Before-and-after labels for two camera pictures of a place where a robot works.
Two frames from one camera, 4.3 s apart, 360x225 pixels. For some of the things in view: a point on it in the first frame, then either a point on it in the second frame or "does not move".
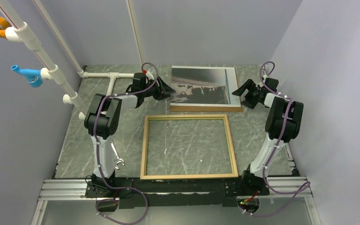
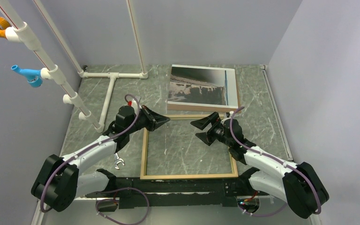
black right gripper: [249, 85] -> [201, 123]
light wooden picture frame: [143, 176] does not move
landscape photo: [199, 88] does not move
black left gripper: [164, 91] -> [154, 119]
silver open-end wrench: [118, 159] does not move
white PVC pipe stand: [18, 33] does not move
